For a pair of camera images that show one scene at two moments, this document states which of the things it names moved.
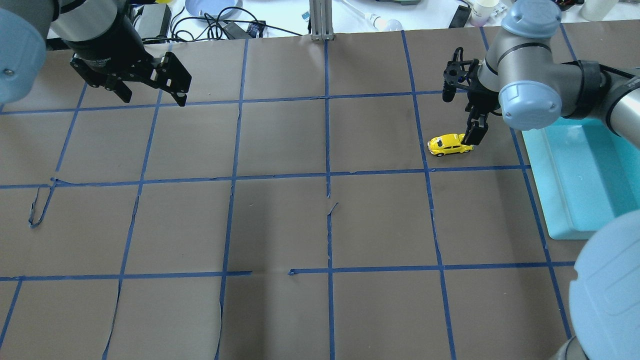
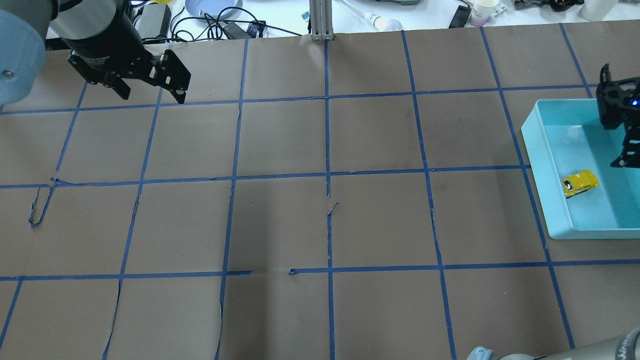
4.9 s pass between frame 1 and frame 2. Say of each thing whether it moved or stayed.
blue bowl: stayed
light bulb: stayed
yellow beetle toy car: moved
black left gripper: stayed
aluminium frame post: stayed
